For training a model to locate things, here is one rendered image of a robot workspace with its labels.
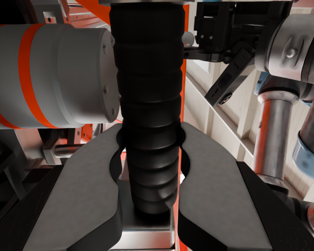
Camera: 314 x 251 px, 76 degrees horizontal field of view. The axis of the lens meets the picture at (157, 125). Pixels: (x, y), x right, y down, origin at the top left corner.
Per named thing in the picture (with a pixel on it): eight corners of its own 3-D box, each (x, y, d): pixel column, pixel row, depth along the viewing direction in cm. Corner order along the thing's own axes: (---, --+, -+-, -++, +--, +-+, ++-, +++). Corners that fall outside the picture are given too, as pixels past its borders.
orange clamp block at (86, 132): (53, 140, 54) (68, 145, 63) (82, 139, 54) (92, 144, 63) (56, 115, 56) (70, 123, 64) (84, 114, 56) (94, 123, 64)
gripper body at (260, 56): (221, 2, 34) (301, 1, 26) (214, 55, 38) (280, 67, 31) (192, 1, 30) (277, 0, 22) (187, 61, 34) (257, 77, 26)
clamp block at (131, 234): (47, 231, 14) (66, 269, 17) (176, 229, 14) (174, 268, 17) (73, 178, 19) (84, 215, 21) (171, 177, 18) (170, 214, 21)
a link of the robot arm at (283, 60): (313, 74, 28) (292, 88, 23) (278, 68, 31) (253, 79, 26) (338, 13, 24) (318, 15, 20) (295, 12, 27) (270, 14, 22)
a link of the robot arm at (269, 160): (302, 75, 72) (283, 239, 58) (256, 71, 77) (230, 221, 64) (317, 54, 61) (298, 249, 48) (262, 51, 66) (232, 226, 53)
